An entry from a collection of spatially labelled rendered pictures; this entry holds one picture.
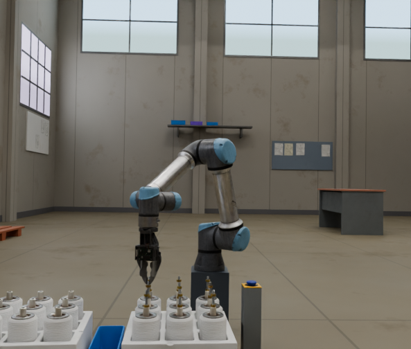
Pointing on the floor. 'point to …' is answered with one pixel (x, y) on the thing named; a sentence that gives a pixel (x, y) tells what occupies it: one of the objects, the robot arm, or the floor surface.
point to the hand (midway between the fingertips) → (148, 280)
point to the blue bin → (108, 337)
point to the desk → (352, 210)
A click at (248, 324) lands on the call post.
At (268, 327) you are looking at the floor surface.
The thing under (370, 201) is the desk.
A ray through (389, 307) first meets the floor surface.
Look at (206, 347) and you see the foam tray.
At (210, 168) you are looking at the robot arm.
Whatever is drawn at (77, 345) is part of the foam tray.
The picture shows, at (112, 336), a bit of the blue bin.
